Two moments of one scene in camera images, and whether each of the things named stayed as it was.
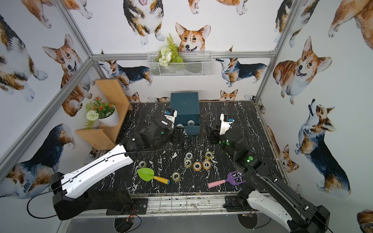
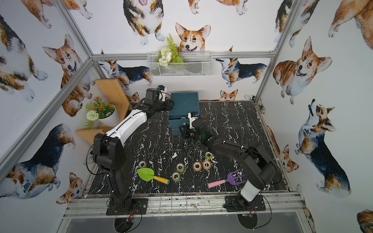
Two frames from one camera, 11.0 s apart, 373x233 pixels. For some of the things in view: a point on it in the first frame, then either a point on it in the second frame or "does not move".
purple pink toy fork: [230, 180] does not move
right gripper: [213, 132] → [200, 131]
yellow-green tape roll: [209, 155] does not move
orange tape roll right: [207, 165] does not move
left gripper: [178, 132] → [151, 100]
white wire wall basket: [175, 64] does not move
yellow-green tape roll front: [176, 176] does not move
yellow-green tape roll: [187, 163] → [180, 167]
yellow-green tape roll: [142, 164] does not move
